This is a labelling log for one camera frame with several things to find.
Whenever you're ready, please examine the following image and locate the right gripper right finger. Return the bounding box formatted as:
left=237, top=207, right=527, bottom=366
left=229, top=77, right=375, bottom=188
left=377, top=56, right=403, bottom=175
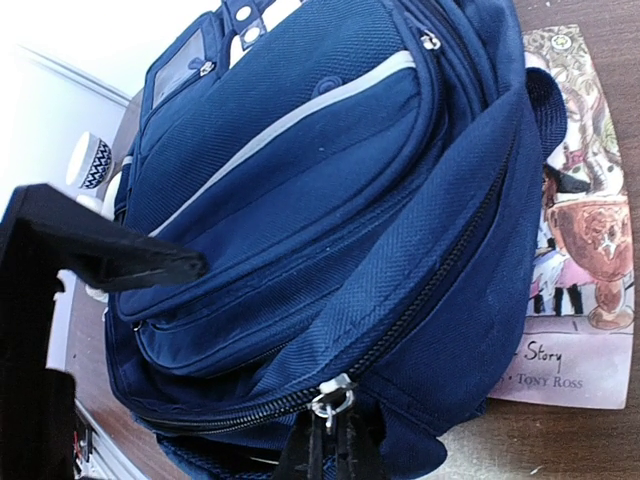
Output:
left=335, top=410, right=385, bottom=480

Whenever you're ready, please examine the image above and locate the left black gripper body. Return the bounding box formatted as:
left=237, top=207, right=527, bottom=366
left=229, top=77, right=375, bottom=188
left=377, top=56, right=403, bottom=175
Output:
left=1, top=220, right=75, bottom=479

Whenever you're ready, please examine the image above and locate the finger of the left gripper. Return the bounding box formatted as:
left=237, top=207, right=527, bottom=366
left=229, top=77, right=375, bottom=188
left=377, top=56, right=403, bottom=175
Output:
left=1, top=184, right=208, bottom=293

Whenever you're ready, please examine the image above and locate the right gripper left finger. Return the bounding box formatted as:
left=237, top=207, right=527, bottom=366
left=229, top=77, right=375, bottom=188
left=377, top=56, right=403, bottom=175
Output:
left=277, top=414, right=336, bottom=480

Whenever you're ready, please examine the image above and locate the navy blue backpack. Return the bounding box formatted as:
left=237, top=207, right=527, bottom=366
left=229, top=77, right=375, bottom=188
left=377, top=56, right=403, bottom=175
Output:
left=105, top=1, right=567, bottom=479

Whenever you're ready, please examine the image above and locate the white patterned bowl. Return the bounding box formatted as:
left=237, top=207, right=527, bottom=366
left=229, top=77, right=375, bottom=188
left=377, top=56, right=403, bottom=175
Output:
left=65, top=131, right=113, bottom=190

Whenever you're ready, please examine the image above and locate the pink story book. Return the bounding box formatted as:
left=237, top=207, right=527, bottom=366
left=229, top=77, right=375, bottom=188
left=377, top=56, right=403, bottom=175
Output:
left=492, top=25, right=634, bottom=409

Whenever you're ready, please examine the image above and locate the front aluminium rail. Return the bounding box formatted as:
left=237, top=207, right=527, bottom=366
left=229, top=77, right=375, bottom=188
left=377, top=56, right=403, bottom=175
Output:
left=72, top=399, right=181, bottom=480

